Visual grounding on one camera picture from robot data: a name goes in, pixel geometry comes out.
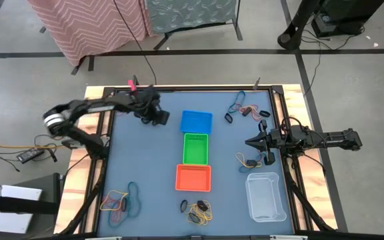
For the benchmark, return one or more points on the white paper sheet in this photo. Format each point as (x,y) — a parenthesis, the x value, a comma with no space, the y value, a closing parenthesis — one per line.
(20,192)
(7,222)

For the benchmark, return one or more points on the black cloth rack frame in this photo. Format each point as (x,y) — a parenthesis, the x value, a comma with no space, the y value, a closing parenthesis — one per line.
(238,31)
(91,63)

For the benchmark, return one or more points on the yellow rubber band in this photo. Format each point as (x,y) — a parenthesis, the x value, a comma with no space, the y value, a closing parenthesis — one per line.
(208,216)
(192,210)
(113,191)
(242,162)
(207,208)

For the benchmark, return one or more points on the blue rubber band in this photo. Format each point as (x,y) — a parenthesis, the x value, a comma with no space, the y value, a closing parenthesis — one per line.
(118,226)
(245,170)
(242,96)

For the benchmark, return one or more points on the black floor stand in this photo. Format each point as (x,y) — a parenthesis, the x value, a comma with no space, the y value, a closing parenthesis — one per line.
(292,33)

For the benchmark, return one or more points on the large teal rubber band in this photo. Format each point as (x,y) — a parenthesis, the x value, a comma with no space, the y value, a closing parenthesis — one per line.
(139,200)

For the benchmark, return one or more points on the pink chevron cloth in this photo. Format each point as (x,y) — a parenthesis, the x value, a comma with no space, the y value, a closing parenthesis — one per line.
(88,26)

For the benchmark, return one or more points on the grey-blue table mat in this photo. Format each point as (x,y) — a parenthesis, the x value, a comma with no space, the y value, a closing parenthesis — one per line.
(145,166)

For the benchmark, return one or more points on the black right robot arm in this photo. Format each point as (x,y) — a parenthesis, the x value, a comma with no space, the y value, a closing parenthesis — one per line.
(332,140)

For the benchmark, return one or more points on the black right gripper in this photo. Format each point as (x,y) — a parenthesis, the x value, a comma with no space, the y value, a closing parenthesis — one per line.
(275,141)

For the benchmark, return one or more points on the orange plastic basket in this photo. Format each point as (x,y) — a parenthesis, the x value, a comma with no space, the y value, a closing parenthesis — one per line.
(193,178)

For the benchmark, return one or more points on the green leaf-print cloth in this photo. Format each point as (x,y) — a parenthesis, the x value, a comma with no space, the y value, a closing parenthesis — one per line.
(192,13)

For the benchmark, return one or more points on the green plastic basket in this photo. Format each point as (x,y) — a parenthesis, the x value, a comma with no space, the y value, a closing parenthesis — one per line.
(195,150)

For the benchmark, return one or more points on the clear plastic container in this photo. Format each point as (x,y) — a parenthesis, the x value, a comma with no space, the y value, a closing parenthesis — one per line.
(265,200)

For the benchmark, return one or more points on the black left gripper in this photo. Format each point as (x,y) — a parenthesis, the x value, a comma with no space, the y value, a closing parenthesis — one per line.
(148,103)

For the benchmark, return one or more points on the black side desk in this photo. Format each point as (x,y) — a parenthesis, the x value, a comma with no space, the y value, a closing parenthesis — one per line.
(50,186)

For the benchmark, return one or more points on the wooden table board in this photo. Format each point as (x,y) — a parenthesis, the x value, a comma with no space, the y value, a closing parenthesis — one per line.
(322,196)

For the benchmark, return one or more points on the blue plastic basket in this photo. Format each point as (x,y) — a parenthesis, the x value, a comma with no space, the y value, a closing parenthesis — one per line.
(195,121)

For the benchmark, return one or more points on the red rubber band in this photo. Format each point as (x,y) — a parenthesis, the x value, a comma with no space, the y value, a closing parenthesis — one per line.
(131,85)
(260,156)
(107,201)

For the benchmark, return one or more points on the top-right rubber band pile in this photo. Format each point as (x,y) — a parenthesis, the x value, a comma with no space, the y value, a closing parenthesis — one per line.
(255,115)

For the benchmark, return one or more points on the black rubber band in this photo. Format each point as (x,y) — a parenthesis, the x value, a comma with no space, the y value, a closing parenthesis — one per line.
(202,206)
(246,112)
(124,205)
(194,218)
(260,113)
(251,163)
(181,206)
(225,118)

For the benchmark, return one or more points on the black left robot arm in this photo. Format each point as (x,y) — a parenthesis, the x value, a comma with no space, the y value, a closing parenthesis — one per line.
(82,137)

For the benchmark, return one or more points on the white bracket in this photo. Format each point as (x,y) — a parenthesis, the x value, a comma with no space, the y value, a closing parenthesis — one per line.
(103,238)
(288,237)

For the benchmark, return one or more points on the black power adapter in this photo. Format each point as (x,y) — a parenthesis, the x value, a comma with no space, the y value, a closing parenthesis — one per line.
(30,156)

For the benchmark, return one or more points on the black equipment box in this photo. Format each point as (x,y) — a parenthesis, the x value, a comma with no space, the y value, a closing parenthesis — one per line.
(345,16)

